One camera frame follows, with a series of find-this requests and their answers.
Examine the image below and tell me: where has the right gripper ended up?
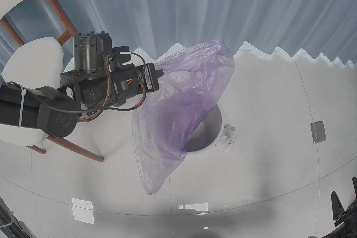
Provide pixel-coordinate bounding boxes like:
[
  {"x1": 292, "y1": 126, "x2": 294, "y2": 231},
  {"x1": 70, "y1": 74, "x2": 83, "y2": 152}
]
[{"x1": 330, "y1": 176, "x2": 357, "y2": 233}]

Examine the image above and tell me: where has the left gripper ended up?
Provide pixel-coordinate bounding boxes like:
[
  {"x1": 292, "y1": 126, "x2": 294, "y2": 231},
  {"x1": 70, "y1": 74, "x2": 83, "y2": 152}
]
[{"x1": 110, "y1": 62, "x2": 161, "y2": 105}]

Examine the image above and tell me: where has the purple plastic bag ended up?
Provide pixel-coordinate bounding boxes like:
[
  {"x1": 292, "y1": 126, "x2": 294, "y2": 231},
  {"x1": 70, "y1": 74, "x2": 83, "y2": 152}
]
[{"x1": 131, "y1": 39, "x2": 235, "y2": 195}]

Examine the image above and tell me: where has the white paper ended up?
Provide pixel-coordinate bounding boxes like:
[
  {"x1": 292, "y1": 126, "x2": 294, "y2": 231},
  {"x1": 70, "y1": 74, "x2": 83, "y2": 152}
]
[{"x1": 216, "y1": 124, "x2": 238, "y2": 152}]

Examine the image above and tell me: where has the white trash bin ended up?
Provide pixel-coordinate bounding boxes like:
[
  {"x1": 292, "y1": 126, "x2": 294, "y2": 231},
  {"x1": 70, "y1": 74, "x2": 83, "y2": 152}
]
[{"x1": 178, "y1": 100, "x2": 225, "y2": 154}]

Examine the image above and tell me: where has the white cushioned wooden chair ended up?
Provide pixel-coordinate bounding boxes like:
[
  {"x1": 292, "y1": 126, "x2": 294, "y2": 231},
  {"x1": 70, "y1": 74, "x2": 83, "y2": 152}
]
[{"x1": 0, "y1": 0, "x2": 104, "y2": 163}]

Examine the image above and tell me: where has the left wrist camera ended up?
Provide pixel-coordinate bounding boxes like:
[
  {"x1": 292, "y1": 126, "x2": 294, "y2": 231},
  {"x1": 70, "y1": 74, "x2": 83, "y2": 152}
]
[{"x1": 111, "y1": 45, "x2": 134, "y2": 68}]

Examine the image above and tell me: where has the black cable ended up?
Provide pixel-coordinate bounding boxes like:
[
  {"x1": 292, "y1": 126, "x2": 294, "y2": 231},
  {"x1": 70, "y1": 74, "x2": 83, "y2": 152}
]
[{"x1": 24, "y1": 51, "x2": 147, "y2": 114}]

